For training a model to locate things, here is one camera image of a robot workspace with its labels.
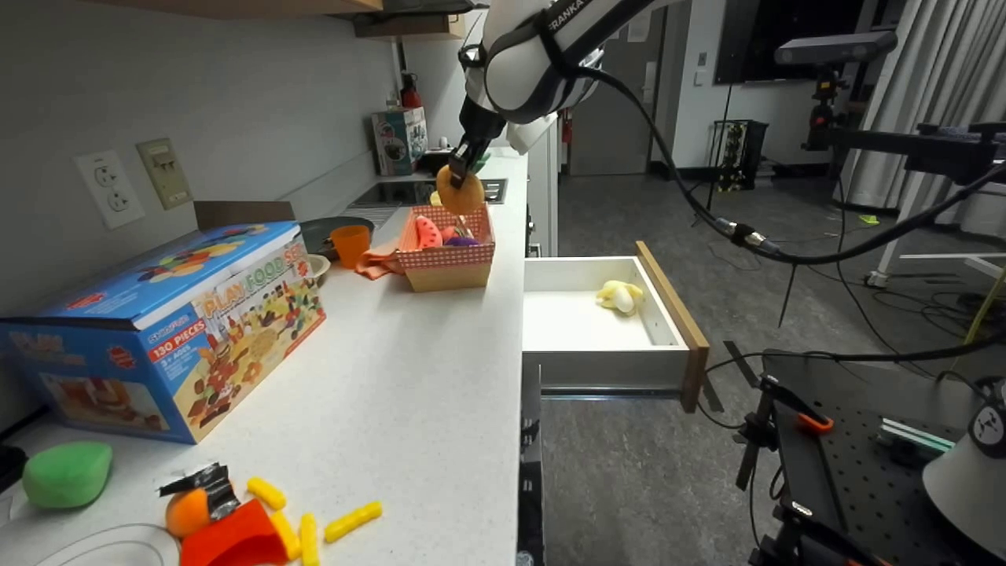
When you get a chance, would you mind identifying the wooden base cabinet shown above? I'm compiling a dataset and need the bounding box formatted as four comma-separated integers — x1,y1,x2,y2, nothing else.
515,208,562,566

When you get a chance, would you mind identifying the blue toy food box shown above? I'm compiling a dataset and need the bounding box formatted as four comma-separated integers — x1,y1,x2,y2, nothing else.
0,219,330,446

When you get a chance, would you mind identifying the black perforated table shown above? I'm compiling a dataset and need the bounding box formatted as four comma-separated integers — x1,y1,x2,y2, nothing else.
759,351,1006,566

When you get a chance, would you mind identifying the pink checkered basket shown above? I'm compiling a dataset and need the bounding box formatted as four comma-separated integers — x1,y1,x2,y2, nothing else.
394,203,499,296

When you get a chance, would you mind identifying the orange cup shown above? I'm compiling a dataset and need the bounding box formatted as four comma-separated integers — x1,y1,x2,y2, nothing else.
326,223,377,271

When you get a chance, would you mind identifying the wooden upper cabinet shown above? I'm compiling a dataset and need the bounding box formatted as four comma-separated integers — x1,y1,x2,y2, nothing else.
99,0,387,21

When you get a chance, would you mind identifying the black stereo camera bar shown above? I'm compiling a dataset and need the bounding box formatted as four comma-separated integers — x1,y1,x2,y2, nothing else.
770,29,899,72

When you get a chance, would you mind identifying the white cone with dial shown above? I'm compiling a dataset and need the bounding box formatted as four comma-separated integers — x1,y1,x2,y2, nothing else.
922,378,1006,562

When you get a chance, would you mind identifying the yellow toy fry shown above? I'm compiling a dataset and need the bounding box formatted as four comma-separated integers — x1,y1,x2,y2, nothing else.
321,500,387,547
244,474,290,516
295,510,326,566
264,503,305,562

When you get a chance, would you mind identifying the yellow plush toy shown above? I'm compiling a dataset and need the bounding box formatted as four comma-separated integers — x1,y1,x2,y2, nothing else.
595,277,649,321

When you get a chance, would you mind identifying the grey printed box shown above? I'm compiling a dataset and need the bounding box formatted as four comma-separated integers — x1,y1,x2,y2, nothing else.
367,108,432,179

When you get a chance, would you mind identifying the beige wall switch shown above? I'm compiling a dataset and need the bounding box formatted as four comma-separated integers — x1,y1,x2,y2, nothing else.
134,136,198,214

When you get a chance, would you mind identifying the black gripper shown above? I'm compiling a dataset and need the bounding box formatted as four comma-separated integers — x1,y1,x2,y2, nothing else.
444,97,510,192

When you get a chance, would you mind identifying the white wall outlet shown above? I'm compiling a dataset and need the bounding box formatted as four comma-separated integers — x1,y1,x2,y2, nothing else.
77,148,148,234

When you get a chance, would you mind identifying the black wall monitor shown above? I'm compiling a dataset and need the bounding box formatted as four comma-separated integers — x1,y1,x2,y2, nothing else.
714,0,874,88

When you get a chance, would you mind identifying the red bottle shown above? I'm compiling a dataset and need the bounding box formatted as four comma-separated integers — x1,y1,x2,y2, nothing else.
397,71,428,113

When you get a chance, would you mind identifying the white drawer with wooden front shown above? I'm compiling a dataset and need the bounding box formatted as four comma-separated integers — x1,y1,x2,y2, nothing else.
518,236,714,415

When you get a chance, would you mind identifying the black light stand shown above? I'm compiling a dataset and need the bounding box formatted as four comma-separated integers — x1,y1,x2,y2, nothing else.
689,88,774,231

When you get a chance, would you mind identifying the white plate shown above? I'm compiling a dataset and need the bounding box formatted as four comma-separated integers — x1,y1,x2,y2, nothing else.
34,522,181,566

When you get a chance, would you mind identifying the white metal stand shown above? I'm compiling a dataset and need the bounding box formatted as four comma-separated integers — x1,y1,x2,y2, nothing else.
861,171,1006,293

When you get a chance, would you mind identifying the black clamp with orange handle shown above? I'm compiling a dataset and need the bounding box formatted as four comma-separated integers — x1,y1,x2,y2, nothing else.
734,371,840,498

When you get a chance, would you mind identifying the orange round plush toy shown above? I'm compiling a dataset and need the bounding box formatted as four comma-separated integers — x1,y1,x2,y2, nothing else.
433,164,486,219

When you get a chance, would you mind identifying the orange toy ball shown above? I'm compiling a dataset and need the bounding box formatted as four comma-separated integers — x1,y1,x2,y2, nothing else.
165,489,215,540

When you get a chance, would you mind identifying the grey curtain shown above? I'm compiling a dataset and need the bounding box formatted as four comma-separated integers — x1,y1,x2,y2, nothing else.
836,0,1006,247

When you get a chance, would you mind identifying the black toy packet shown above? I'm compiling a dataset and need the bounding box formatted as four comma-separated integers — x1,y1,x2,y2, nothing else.
156,459,243,522

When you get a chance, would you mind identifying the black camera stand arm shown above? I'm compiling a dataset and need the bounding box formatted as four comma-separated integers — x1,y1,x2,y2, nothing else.
802,60,1006,192

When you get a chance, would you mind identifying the green sponge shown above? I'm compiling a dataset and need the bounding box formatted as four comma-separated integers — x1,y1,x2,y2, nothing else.
21,440,115,516

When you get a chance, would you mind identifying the orange cloth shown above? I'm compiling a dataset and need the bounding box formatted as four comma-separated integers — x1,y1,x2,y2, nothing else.
352,247,407,284

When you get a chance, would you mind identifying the dark bowl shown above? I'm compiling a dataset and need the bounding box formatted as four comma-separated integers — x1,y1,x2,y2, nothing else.
299,214,377,254

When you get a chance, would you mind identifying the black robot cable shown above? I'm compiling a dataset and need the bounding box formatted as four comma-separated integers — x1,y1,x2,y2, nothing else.
562,60,1006,269

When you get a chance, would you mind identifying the red toy fries container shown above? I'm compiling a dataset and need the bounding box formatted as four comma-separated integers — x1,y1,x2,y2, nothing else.
178,498,282,566

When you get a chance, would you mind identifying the black induction cooktop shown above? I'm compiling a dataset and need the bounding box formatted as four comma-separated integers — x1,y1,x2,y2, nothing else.
348,178,510,211

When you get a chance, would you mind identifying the purple toy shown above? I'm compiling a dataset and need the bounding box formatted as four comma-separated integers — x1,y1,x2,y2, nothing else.
444,219,480,251

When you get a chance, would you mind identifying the teal stick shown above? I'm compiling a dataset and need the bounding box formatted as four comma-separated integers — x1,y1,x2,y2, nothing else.
877,415,960,458

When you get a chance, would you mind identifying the pink soft toy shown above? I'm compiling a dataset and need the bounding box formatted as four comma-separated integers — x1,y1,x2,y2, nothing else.
408,211,450,251

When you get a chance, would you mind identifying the small cream bowl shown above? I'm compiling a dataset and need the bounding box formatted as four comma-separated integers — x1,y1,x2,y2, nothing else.
305,251,337,293

